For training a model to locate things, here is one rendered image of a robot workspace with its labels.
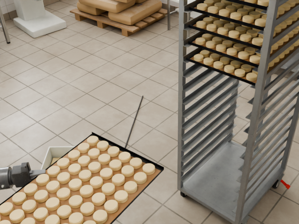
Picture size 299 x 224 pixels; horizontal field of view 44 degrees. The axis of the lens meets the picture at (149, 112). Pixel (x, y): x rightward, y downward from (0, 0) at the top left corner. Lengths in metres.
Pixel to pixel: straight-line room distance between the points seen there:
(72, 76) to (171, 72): 1.08
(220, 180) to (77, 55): 2.59
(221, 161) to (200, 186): 0.29
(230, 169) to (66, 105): 1.76
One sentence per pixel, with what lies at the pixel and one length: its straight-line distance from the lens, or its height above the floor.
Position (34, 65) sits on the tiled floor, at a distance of 4.55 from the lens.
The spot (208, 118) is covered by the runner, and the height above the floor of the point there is 0.59.
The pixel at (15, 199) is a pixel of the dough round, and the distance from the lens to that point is 1.51.
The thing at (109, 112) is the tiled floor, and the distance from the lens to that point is 3.53.
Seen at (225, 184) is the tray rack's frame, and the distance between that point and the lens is 2.65.
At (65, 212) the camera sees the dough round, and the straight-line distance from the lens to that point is 1.41.
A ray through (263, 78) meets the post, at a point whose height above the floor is 1.19.
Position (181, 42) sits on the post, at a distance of 1.94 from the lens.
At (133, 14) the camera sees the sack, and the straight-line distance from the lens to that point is 4.93.
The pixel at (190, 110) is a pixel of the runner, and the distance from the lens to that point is 2.22.
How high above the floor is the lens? 2.09
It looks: 37 degrees down
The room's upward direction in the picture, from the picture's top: 3 degrees counter-clockwise
